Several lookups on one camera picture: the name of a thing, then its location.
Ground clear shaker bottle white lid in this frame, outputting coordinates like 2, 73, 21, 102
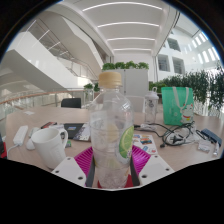
143, 87, 160, 125

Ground white planter cabinet with plants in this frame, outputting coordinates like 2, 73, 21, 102
101, 60, 150, 113

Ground black chair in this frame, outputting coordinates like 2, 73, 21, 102
60, 97, 83, 109

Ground small potted plants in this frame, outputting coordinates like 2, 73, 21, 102
83, 82, 101, 102

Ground ceiling light strips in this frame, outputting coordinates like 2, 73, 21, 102
82, 1, 164, 53

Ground row of green hedge plants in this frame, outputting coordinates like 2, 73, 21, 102
148, 63, 224, 118

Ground purple print booklet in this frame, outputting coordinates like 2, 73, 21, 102
73, 123, 92, 142

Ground clear bottle with yellow cap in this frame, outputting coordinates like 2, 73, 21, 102
88, 71, 136, 190

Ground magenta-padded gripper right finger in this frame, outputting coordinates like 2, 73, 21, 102
129, 144, 175, 188

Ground green tote bag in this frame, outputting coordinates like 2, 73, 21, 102
161, 86, 195, 127

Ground clear plastic packet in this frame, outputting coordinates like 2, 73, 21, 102
197, 141, 212, 154

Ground white computer mouse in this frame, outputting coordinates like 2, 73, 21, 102
25, 137, 37, 151

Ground white power strip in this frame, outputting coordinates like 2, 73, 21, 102
12, 125, 30, 147

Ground small red and black box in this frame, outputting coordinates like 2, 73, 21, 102
40, 121, 58, 130

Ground colourful sticker sheet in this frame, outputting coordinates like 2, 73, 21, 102
132, 133, 159, 155

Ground black cable bundle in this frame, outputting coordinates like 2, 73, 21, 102
133, 121, 208, 150

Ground white mug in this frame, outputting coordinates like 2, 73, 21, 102
30, 127, 69, 170

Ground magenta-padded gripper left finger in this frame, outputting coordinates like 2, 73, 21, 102
51, 146, 96, 189

